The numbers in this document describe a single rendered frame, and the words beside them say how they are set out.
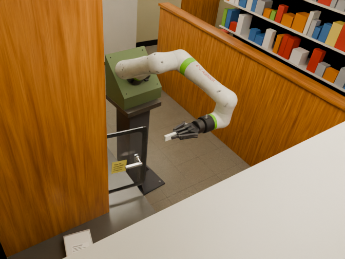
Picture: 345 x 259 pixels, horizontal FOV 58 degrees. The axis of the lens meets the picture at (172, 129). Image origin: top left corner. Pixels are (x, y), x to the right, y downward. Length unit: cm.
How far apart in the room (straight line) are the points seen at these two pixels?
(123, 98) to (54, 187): 111
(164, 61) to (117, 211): 85
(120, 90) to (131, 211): 99
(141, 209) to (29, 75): 94
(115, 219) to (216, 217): 130
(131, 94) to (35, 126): 128
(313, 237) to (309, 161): 14
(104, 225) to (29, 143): 64
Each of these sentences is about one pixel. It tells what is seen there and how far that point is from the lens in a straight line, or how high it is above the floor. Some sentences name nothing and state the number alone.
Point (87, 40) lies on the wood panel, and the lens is 110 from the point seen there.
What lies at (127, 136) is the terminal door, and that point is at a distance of 148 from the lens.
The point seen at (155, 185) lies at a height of 2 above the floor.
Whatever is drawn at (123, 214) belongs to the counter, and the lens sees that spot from 169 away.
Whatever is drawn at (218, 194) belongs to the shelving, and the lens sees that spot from 43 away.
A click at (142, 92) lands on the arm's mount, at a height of 104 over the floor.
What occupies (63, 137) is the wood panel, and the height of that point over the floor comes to 150.
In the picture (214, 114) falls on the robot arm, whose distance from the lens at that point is 172.
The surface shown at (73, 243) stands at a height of 98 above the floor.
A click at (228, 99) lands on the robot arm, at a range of 165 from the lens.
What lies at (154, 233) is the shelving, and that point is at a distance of 38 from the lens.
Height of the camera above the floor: 229
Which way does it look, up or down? 37 degrees down
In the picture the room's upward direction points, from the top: 7 degrees clockwise
